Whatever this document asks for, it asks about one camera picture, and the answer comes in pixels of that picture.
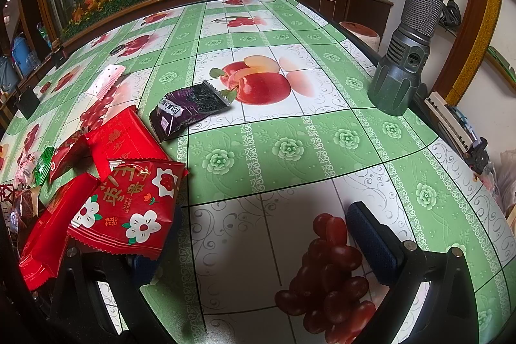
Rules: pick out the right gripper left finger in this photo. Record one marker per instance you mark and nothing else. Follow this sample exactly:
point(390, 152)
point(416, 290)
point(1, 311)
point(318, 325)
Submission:
point(80, 307)

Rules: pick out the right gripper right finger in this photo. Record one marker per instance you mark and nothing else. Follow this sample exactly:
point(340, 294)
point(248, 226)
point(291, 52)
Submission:
point(449, 313)

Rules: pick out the brown snack packet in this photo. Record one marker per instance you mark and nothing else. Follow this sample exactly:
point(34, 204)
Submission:
point(25, 207)

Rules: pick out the red flower snack packet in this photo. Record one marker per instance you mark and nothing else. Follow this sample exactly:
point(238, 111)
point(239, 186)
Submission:
point(132, 210)

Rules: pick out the purple black snack packet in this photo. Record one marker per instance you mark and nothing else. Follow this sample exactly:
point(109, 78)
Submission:
point(179, 109)

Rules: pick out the white pink dotted packet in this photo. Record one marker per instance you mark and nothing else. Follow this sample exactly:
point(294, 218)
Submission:
point(105, 80)

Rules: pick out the green foil snack packet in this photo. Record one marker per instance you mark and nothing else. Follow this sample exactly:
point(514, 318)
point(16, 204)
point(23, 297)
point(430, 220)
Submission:
point(43, 166)

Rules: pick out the small red flower packet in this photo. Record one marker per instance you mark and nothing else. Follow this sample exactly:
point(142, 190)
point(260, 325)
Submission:
point(74, 149)

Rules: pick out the plain red snack packet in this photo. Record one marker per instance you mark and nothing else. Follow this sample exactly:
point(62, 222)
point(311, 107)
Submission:
point(124, 137)

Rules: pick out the grey metal flashlight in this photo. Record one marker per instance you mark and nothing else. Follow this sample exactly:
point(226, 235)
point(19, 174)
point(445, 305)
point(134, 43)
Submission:
point(398, 75)

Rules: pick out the blue thermos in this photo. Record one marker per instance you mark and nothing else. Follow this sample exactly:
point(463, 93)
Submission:
point(25, 58)

